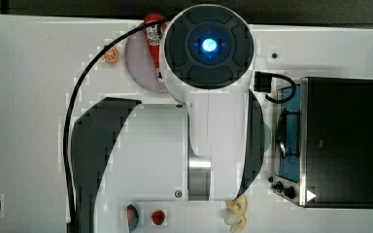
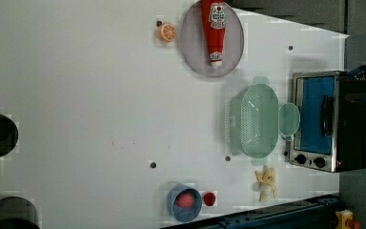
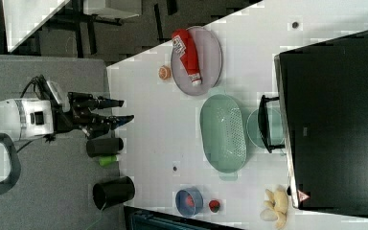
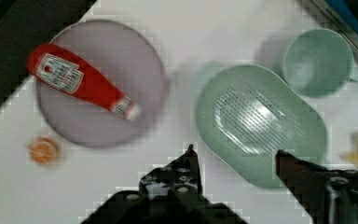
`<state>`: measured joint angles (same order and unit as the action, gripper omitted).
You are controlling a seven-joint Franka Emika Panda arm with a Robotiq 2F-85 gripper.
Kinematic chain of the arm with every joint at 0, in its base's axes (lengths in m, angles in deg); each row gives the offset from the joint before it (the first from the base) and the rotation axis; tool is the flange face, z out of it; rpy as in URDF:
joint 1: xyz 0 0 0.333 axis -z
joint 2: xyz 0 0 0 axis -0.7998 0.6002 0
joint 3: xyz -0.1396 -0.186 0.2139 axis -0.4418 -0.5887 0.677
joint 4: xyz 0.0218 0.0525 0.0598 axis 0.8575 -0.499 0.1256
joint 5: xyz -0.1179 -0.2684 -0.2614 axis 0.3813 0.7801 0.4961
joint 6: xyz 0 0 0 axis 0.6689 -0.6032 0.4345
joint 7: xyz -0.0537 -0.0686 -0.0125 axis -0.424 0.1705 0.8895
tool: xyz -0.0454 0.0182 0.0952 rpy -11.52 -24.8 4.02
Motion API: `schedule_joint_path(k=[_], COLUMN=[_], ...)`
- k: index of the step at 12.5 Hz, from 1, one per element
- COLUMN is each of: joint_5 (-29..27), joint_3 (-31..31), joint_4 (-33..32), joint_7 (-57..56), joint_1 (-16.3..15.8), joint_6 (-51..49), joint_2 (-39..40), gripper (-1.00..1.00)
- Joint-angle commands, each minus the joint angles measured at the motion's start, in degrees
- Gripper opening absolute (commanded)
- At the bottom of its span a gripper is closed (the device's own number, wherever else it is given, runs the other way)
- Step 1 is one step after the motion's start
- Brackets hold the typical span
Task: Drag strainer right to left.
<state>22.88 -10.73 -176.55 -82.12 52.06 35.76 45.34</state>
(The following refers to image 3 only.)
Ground black toaster oven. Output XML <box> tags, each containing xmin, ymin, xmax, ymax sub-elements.
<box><xmin>274</xmin><ymin>30</ymin><xmax>368</xmax><ymax>218</ymax></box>

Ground peeled banana toy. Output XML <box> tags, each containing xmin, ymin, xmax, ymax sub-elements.
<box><xmin>260</xmin><ymin>186</ymin><xmax>288</xmax><ymax>230</ymax></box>

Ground black cylinder cup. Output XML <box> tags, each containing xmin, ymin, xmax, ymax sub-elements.
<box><xmin>93</xmin><ymin>176</ymin><xmax>135</xmax><ymax>210</ymax></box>

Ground green plastic strainer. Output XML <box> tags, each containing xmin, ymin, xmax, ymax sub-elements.
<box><xmin>199</xmin><ymin>90</ymin><xmax>247</xmax><ymax>181</ymax></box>

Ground red ball in bowl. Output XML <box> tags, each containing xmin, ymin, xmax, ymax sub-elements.
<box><xmin>186</xmin><ymin>195</ymin><xmax>195</xmax><ymax>207</ymax></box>

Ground green marker cap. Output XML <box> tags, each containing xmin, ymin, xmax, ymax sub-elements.
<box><xmin>99</xmin><ymin>155</ymin><xmax>118</xmax><ymax>167</ymax></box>

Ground green mug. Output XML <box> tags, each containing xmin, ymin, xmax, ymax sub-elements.
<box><xmin>246</xmin><ymin>108</ymin><xmax>284</xmax><ymax>149</ymax></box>

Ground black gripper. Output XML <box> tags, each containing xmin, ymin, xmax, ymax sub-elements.
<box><xmin>54</xmin><ymin>92</ymin><xmax>134</xmax><ymax>138</ymax></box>

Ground red ketchup bottle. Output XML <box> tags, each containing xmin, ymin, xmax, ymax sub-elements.
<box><xmin>172</xmin><ymin>29</ymin><xmax>202</xmax><ymax>86</ymax></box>

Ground black cylinder holder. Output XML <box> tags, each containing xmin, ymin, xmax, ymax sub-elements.
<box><xmin>86</xmin><ymin>138</ymin><xmax>124</xmax><ymax>158</ymax></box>

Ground orange slice toy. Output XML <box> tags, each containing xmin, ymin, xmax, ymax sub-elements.
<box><xmin>158</xmin><ymin>65</ymin><xmax>172</xmax><ymax>80</ymax></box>

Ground blue bowl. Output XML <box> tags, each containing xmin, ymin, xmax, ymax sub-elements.
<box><xmin>175</xmin><ymin>187</ymin><xmax>203</xmax><ymax>218</ymax></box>

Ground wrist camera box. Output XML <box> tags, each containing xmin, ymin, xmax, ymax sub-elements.
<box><xmin>47</xmin><ymin>80</ymin><xmax>70</xmax><ymax>112</ymax></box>

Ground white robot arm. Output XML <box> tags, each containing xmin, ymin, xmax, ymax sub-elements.
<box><xmin>0</xmin><ymin>92</ymin><xmax>134</xmax><ymax>142</ymax></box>

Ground red strawberry toy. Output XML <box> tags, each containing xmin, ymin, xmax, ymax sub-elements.
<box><xmin>208</xmin><ymin>199</ymin><xmax>220</xmax><ymax>213</ymax></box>

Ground grey round plate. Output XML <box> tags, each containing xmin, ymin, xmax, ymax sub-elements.
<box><xmin>171</xmin><ymin>26</ymin><xmax>222</xmax><ymax>96</ymax></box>

